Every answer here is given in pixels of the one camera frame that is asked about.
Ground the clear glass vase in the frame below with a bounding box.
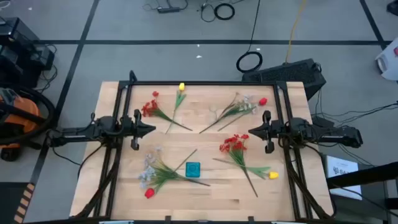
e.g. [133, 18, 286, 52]
[207, 104, 221, 125]

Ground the black electronics box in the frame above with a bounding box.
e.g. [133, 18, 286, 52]
[0, 42, 55, 90]

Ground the black power strip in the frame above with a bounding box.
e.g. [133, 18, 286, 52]
[157, 6, 181, 14]

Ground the large red blossom spray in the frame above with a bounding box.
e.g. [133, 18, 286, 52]
[218, 133, 259, 198]

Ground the black computer tower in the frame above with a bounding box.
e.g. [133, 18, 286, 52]
[0, 17, 40, 47]

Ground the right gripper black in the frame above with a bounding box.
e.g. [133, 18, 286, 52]
[248, 110, 283, 154]

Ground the dark mat with hazard stripe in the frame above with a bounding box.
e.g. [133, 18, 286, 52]
[0, 182, 35, 224]

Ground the small red blossom spray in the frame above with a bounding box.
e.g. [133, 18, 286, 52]
[141, 90, 193, 132]

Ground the yellow floor cable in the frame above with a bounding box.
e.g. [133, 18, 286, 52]
[284, 0, 308, 65]

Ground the white artificial flower spray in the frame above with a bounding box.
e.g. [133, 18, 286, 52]
[198, 92, 259, 134]
[138, 146, 211, 190]

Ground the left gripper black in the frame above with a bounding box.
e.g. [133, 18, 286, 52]
[123, 108, 157, 151]

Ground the black cable with coil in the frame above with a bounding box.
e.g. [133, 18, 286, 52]
[235, 0, 264, 74]

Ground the black keyboard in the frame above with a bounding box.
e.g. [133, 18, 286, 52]
[241, 58, 327, 100]

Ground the black cable bundle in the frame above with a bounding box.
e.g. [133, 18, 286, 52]
[310, 101, 398, 125]

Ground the red artificial tulip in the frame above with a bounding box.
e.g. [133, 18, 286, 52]
[216, 97, 269, 132]
[144, 149, 198, 200]

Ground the yellow artificial tulip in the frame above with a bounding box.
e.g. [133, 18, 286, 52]
[212, 157, 280, 180]
[165, 82, 187, 135]

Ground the white plastic device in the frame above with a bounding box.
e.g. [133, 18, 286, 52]
[374, 37, 398, 82]

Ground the small black cable coil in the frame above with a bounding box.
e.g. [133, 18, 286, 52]
[213, 2, 236, 21]

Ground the white printed cardboard box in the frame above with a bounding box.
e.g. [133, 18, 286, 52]
[325, 154, 363, 200]

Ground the black metal beam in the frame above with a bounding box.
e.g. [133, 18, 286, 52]
[326, 161, 398, 190]

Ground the black metal table frame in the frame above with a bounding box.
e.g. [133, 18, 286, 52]
[73, 70, 336, 222]

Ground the orange vacuum cleaner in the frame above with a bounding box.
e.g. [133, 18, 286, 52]
[0, 87, 43, 162]
[0, 83, 58, 146]

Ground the teal square vase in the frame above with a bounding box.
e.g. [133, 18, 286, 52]
[185, 161, 201, 179]

